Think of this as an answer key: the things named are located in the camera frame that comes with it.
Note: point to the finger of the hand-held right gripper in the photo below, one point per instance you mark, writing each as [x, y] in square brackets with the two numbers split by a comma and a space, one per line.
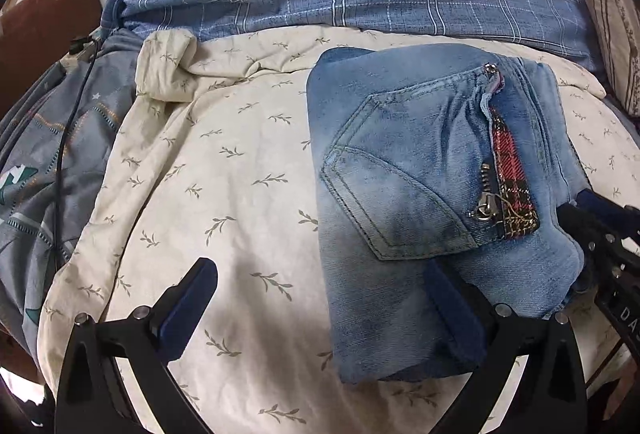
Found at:
[582, 226]
[600, 206]

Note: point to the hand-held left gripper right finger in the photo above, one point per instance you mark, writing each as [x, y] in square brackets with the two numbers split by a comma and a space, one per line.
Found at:
[452, 319]

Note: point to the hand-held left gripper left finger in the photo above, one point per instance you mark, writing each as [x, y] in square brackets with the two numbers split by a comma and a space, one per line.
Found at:
[187, 314]

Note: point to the blue denim pants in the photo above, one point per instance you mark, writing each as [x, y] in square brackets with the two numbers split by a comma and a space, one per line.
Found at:
[400, 153]

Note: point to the striped cream pillow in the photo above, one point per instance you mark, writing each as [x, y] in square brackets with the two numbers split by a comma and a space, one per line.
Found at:
[615, 38]

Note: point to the cream leaf-print quilt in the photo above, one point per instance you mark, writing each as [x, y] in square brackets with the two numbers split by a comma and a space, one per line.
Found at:
[225, 123]

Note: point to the grey printed bedsheet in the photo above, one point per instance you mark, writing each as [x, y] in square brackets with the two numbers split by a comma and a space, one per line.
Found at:
[30, 138]

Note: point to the brown wooden headboard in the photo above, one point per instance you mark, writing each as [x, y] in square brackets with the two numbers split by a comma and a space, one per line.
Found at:
[45, 23]

